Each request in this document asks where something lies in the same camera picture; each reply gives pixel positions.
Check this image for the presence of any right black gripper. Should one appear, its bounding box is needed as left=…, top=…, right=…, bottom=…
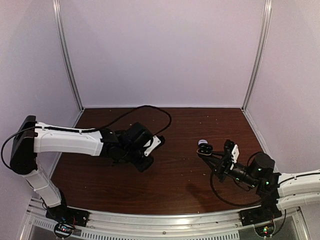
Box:
left=203, top=151, right=259, bottom=189

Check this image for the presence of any black earbud charging case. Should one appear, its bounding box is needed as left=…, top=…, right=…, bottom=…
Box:
left=196, top=143, right=213, bottom=156

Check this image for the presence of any lilac earbud charging case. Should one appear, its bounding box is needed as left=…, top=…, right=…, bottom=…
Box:
left=198, top=139, right=208, bottom=146

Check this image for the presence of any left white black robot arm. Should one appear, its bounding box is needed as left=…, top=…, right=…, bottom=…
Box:
left=4, top=115, right=163, bottom=223

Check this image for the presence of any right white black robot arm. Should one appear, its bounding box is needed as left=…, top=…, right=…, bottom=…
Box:
left=197, top=146, right=320, bottom=226

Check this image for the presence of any right circuit board with leds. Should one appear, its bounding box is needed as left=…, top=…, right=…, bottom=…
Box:
left=254, top=223, right=275, bottom=238

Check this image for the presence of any circuit board with leds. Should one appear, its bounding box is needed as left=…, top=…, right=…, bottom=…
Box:
left=53, top=223, right=75, bottom=238
left=254, top=223, right=275, bottom=238

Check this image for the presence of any left circuit board with leds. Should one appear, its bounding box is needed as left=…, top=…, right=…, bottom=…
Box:
left=53, top=223, right=75, bottom=238

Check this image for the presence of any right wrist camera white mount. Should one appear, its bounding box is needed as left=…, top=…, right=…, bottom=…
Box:
left=223, top=139, right=240, bottom=164

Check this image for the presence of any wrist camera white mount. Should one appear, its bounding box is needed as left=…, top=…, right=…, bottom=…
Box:
left=223, top=139, right=240, bottom=164
left=143, top=135, right=165, bottom=157

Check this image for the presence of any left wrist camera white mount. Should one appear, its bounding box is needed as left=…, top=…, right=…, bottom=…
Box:
left=143, top=135, right=165, bottom=157

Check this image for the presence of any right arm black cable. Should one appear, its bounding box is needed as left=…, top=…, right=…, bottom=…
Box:
left=209, top=169, right=266, bottom=207

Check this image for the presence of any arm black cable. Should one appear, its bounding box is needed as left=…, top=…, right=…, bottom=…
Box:
left=209, top=169, right=266, bottom=207
left=94, top=105, right=173, bottom=137

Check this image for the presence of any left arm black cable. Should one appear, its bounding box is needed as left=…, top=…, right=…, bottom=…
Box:
left=94, top=105, right=173, bottom=137

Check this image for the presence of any aluminium front rail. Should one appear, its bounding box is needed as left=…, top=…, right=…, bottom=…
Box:
left=17, top=198, right=311, bottom=240

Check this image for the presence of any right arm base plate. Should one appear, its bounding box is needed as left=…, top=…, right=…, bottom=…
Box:
left=239, top=207, right=283, bottom=227

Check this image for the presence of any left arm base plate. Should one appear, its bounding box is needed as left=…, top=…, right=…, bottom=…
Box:
left=45, top=208, right=90, bottom=227

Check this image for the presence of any right aluminium frame post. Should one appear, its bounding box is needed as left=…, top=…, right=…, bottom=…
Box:
left=241, top=0, right=273, bottom=112

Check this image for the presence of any aluminium frame post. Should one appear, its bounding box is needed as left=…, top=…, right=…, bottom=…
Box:
left=52, top=0, right=84, bottom=112
left=241, top=0, right=273, bottom=112

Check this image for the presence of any left aluminium frame post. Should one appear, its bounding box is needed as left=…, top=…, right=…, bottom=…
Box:
left=52, top=0, right=84, bottom=112

